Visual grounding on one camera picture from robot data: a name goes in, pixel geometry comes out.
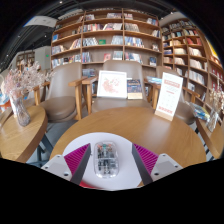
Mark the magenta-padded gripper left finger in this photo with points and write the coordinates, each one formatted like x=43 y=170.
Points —
x=75 y=160

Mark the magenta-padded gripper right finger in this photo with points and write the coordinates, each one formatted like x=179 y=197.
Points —
x=148 y=160

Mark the transparent computer mouse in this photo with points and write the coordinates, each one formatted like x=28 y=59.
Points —
x=106 y=160

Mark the white mouse pad red rest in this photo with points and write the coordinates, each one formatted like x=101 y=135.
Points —
x=126 y=166

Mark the round wooden side table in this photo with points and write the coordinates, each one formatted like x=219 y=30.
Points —
x=20 y=140
x=215 y=143

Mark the white sign on wooden base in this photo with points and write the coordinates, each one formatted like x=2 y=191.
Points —
x=169 y=93

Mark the stack of colourful books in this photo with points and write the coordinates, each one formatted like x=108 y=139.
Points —
x=200 y=111

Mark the dark blue book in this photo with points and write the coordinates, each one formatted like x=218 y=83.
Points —
x=134 y=89

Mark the stack of teal books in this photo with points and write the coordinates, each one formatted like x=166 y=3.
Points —
x=154 y=80

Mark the glass vase dried pink flowers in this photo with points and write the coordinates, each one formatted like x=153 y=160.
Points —
x=20 y=100

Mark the white framed red picture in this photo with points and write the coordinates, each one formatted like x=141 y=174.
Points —
x=111 y=85

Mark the small distant wooden bookshelf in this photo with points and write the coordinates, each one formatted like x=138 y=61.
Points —
x=26 y=60

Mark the wide wooden bookshelf with books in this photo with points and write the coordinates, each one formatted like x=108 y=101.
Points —
x=106 y=36

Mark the white hanging ceiling panel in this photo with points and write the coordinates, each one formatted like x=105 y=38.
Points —
x=40 y=21

